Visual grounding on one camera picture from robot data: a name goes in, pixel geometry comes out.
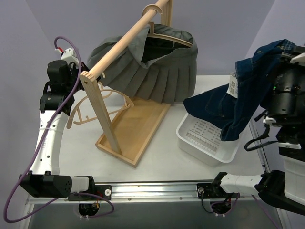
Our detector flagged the beige plastic hanger front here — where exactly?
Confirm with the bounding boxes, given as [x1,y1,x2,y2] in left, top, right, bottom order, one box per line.
[66,85,134,129]

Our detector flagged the beige plastic hanger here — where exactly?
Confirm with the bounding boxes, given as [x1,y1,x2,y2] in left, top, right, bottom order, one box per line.
[66,85,134,129]
[147,22,193,47]

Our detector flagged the dark blue denim skirt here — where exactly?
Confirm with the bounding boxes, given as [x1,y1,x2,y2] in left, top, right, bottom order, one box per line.
[183,39,296,141]

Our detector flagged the grey pleated skirt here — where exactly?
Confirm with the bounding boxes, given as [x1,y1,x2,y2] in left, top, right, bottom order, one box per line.
[99,24,198,104]

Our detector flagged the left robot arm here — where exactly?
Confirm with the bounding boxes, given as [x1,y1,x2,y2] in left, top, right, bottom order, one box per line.
[20,60,96,200]

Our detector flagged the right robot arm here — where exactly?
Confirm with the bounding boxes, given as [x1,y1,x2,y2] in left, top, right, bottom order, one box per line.
[211,46,305,215]

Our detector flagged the wooden clothes rack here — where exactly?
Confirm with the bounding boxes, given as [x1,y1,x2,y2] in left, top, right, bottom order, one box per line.
[80,0,172,167]

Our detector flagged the white plastic basket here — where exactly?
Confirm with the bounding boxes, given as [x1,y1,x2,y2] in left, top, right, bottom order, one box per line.
[176,114,248,167]

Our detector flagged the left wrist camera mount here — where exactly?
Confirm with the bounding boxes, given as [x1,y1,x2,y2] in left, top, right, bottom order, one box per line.
[55,47,79,66]

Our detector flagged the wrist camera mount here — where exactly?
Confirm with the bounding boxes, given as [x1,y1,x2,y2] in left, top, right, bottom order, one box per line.
[55,47,79,66]
[290,53,305,66]

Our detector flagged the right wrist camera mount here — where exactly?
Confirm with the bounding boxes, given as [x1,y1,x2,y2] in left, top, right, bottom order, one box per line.
[290,53,305,66]

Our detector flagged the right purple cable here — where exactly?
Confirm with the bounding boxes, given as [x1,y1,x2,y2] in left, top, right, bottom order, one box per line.
[251,194,279,229]

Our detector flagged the purple cable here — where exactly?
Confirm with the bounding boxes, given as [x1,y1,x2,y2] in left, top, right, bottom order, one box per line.
[251,194,279,229]
[3,36,115,224]

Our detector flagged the aluminium mounting rail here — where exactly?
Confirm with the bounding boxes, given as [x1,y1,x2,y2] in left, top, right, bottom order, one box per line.
[25,180,270,203]

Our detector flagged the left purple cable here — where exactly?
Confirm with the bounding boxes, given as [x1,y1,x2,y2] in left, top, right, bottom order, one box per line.
[3,36,115,224]

